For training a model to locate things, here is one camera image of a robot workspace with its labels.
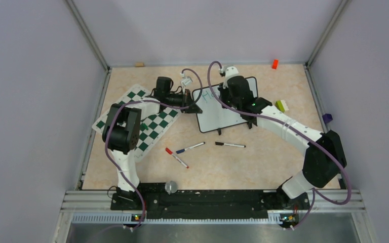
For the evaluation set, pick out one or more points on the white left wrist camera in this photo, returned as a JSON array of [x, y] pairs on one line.
[[186, 81]]

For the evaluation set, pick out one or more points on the green white toy brick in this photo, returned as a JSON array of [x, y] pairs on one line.
[[282, 106]]

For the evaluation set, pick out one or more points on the black cap marker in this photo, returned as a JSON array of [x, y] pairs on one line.
[[229, 144]]

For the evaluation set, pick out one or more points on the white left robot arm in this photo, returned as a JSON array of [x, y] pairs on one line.
[[121, 132]]

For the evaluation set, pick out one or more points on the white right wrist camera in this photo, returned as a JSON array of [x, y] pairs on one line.
[[228, 72]]

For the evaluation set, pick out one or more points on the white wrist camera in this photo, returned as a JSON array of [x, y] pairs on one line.
[[228, 72], [186, 81]]

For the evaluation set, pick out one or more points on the blue cap marker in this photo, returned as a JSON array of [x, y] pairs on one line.
[[191, 147]]

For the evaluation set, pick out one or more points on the white whiteboard black frame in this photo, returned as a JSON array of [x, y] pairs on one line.
[[213, 116]]

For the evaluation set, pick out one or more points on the orange toy block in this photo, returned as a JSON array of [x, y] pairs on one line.
[[275, 64]]

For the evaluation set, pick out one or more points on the red cap marker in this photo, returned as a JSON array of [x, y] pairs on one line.
[[176, 157]]

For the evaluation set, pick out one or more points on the purple toy block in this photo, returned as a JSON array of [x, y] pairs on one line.
[[327, 118]]

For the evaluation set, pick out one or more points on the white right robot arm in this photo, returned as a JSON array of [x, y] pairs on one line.
[[323, 152]]

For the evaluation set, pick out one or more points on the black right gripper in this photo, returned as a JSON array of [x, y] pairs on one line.
[[223, 91]]

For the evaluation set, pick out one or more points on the wooden cork piece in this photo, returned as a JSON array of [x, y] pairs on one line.
[[139, 64]]

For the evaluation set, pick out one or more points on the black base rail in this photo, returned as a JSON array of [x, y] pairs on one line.
[[205, 204]]

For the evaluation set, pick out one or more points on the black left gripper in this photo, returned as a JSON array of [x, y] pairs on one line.
[[187, 100]]

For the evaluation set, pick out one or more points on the grey round knob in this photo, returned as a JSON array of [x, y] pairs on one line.
[[171, 187]]

